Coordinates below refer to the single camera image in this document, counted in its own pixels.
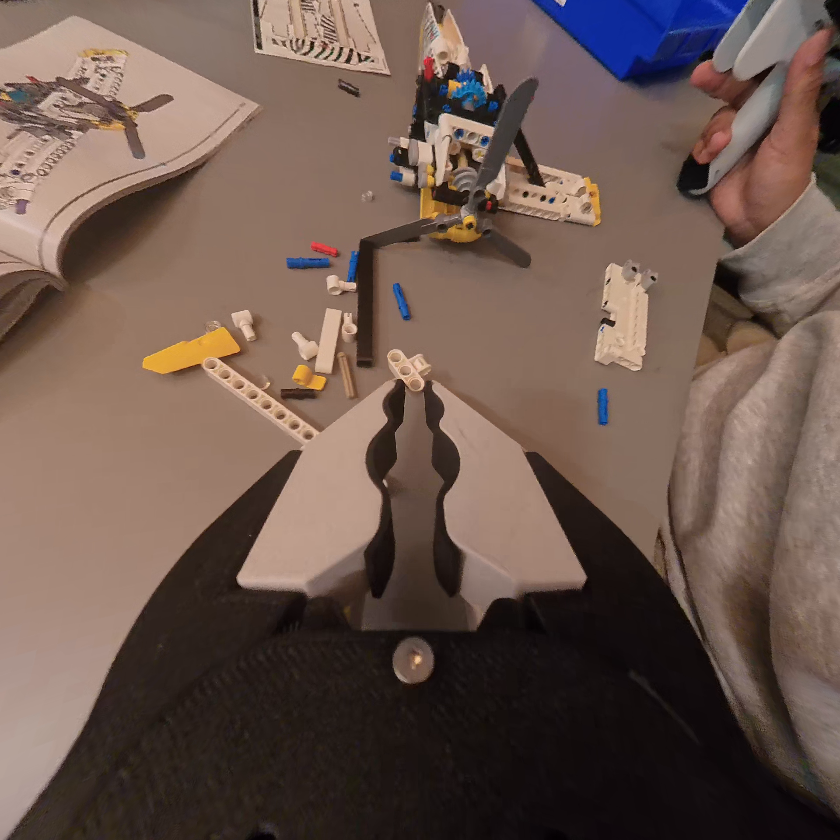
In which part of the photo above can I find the lego instruction booklet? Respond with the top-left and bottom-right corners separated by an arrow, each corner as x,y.
0,16 -> 263,343

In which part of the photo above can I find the striped sticker sheet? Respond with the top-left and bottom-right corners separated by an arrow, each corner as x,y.
252,0 -> 391,75

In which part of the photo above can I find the yellow lego panel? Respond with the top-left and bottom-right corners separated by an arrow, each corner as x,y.
142,326 -> 242,375

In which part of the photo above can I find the person's right hand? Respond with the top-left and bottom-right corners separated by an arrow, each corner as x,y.
689,29 -> 840,245

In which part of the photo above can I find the person's right forearm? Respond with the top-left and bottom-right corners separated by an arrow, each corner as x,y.
715,174 -> 840,337

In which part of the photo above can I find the lego airplane model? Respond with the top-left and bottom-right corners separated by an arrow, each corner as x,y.
357,3 -> 602,270

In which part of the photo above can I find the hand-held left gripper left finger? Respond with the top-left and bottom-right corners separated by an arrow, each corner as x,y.
236,379 -> 408,631

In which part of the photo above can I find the white holed lego connector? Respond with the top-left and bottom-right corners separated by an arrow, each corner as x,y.
386,348 -> 433,394

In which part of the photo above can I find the white lego sub-assembly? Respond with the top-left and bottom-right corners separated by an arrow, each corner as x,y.
594,260 -> 660,372

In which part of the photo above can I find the black long lego beam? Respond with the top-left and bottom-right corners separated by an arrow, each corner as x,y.
357,238 -> 377,368

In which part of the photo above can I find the white flat lego beam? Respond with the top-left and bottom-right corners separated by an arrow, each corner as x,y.
314,308 -> 344,375

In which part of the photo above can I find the blue plastic bin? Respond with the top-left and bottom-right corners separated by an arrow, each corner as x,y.
532,0 -> 749,81

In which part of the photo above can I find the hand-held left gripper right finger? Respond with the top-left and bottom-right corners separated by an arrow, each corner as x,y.
423,381 -> 588,632

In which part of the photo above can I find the white long holed lego beam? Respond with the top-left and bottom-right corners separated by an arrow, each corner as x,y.
201,357 -> 321,446

